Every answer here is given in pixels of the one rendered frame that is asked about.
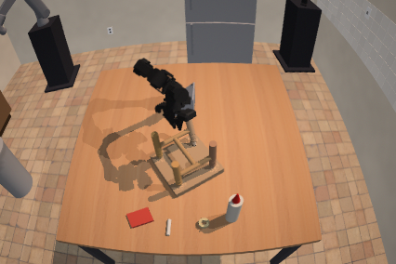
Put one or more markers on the white cylinder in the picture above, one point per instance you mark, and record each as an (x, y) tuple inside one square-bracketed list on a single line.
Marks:
[(168, 227)]

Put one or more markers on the red flat rectangular pad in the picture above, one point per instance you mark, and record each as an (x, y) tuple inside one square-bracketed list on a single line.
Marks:
[(140, 217)]

